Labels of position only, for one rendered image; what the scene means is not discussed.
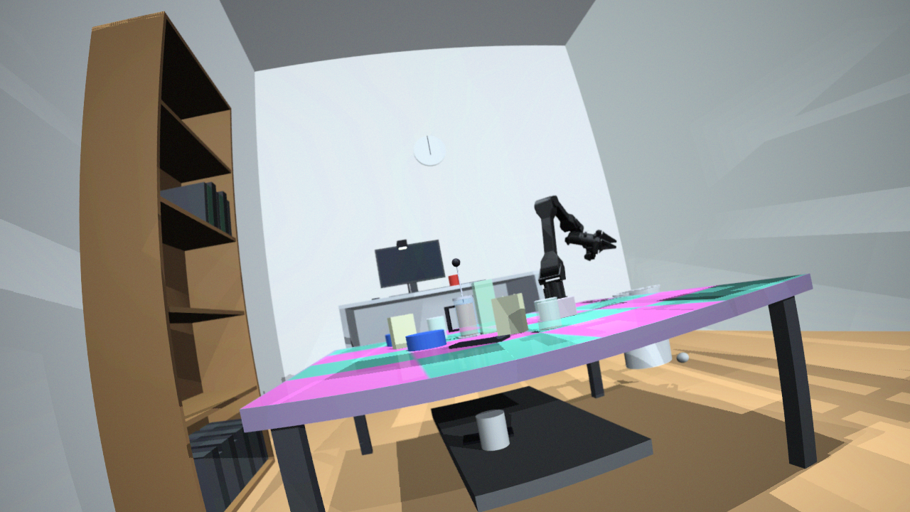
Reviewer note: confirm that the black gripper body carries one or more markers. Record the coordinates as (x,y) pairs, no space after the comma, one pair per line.
(592,240)

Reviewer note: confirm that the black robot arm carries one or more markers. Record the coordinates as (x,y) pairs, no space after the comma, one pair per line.
(551,265)

